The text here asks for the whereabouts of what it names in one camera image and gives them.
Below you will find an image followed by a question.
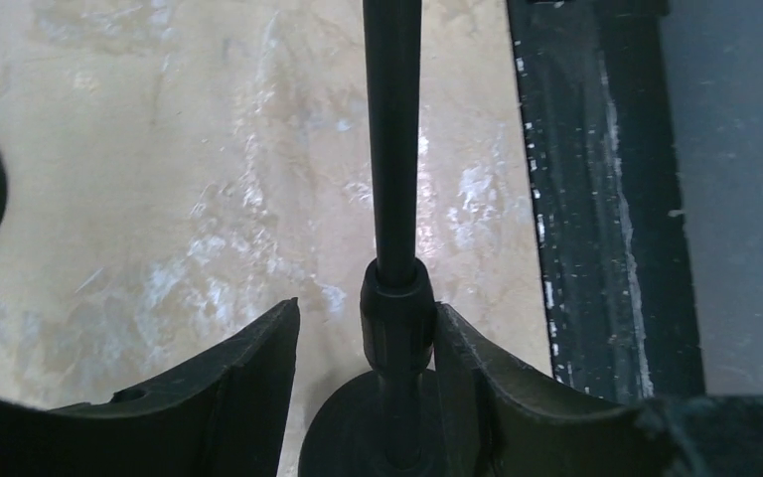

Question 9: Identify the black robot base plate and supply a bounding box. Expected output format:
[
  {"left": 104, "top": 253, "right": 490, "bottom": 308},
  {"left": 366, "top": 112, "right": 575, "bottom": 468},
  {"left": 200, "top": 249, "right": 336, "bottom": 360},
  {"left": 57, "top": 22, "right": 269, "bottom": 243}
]
[{"left": 507, "top": 1, "right": 705, "bottom": 403}]

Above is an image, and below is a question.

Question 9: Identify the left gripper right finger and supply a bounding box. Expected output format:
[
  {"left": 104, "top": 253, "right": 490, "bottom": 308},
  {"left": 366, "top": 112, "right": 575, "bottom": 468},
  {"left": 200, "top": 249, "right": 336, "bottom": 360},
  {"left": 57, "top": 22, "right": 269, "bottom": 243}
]
[{"left": 434, "top": 304, "right": 763, "bottom": 476}]

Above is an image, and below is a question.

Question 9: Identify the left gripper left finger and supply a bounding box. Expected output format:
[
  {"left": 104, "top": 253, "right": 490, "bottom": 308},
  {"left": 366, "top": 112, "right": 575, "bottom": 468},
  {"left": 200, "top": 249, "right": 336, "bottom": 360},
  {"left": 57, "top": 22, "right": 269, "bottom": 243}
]
[{"left": 0, "top": 299, "right": 300, "bottom": 476}]

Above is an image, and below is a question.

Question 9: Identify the black stand with shock mount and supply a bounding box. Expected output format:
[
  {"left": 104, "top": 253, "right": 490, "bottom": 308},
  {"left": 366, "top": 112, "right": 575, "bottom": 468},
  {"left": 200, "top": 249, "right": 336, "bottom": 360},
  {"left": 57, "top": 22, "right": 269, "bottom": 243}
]
[{"left": 298, "top": 1, "right": 479, "bottom": 476}]

